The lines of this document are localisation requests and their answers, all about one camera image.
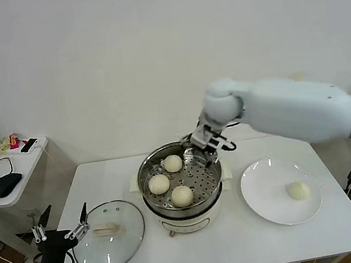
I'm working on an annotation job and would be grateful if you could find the white side table with laptop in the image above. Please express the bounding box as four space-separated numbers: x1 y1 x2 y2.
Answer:
0 134 67 263

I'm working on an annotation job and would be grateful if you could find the black computer mouse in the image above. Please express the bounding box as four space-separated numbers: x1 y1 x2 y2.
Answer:
0 171 26 199

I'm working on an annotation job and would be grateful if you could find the stainless steel steamer basket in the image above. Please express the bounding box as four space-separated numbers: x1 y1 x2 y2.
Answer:
132 136 227 219

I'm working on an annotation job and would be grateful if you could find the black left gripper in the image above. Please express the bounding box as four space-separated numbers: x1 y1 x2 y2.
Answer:
24 199 96 263

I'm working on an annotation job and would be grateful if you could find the pink and orange small item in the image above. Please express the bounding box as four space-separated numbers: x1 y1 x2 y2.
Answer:
7 131 25 150

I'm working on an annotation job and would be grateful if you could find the white wall socket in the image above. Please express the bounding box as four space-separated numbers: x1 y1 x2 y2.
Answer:
24 207 41 226

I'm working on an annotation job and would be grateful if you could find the black and white phone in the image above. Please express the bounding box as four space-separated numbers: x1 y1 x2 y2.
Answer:
19 137 41 154

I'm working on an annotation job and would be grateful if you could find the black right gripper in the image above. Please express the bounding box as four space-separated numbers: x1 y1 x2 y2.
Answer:
176 115 234 171

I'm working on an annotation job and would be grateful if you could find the yellow snack packet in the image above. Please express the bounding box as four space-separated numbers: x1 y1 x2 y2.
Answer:
0 137 12 154

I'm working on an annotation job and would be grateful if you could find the white round plate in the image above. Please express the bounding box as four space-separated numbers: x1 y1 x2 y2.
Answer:
237 151 326 232

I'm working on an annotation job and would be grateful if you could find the white steamed baozi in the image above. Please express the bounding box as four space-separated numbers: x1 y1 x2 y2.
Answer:
287 180 312 203
161 153 185 175
146 173 172 197
169 183 195 209

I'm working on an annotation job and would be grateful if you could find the round glass pot lid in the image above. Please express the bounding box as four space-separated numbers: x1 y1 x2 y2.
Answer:
66 195 152 263

